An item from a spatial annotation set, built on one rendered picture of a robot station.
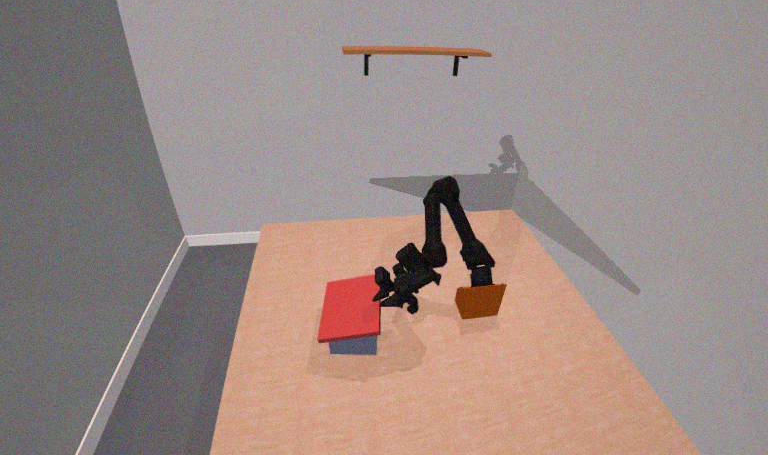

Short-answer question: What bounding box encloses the red lid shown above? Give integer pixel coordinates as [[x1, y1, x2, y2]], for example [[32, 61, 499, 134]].
[[317, 275, 381, 344]]

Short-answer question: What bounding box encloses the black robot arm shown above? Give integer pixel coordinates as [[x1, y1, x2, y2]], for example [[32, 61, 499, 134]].
[[392, 176, 495, 288]]

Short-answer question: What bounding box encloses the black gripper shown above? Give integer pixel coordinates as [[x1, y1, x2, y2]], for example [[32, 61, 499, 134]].
[[372, 266, 420, 314]]

